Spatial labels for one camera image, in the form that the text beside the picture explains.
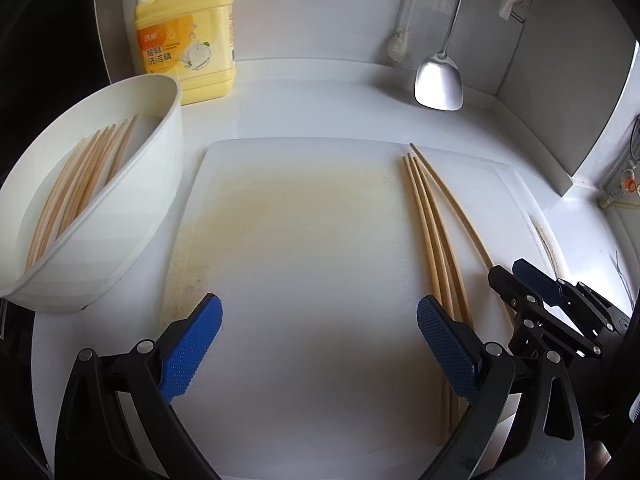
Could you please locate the yellow dish soap bottle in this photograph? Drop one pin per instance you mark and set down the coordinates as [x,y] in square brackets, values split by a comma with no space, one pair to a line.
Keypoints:
[200,60]

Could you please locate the bunch of wooden chopsticks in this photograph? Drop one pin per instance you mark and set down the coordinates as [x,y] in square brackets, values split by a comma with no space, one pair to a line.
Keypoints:
[75,185]

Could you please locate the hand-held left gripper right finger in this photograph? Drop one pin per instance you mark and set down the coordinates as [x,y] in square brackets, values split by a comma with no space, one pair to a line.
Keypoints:
[447,350]

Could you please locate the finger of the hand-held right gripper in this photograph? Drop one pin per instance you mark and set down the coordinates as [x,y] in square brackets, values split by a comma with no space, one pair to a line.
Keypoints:
[510,290]
[537,280]

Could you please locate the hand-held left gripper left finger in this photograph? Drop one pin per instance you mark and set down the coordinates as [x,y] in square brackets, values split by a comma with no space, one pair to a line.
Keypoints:
[192,350]

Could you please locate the stainless steel spatula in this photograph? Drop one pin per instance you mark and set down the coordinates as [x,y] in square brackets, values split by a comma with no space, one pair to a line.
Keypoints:
[439,82]

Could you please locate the white round bowl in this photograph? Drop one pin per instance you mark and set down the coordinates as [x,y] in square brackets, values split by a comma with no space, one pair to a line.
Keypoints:
[125,220]

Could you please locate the light bamboo chopstick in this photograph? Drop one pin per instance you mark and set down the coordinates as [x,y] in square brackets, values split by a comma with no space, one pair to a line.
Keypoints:
[430,260]
[451,260]
[440,260]
[470,230]

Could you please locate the white plastic cutting board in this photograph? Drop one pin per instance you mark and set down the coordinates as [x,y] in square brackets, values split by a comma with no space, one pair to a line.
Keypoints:
[310,240]

